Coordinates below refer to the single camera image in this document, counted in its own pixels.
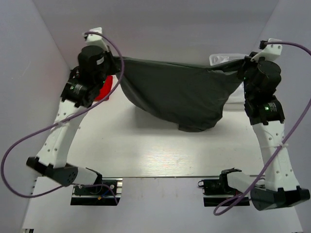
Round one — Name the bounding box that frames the dark grey t shirt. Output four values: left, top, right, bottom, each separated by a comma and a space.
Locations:
115, 57, 243, 133

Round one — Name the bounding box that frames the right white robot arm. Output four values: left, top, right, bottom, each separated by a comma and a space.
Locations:
213, 52, 311, 216

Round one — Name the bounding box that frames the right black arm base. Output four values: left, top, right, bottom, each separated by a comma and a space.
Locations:
198, 179, 241, 207

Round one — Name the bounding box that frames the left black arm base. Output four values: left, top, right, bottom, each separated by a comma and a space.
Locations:
70, 178, 123, 206

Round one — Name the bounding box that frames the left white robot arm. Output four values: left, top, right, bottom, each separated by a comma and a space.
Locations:
26, 45, 117, 194

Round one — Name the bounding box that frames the folded red t shirt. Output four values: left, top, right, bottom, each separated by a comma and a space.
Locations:
94, 76, 113, 102

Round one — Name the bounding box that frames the white plastic basket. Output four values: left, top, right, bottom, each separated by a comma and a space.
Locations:
209, 53, 247, 106

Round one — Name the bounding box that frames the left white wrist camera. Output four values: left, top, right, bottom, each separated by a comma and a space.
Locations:
84, 34, 110, 52

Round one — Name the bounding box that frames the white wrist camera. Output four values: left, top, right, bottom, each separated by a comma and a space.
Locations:
251, 38, 282, 62
84, 34, 110, 52

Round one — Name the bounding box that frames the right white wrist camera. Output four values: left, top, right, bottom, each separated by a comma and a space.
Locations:
251, 38, 282, 62

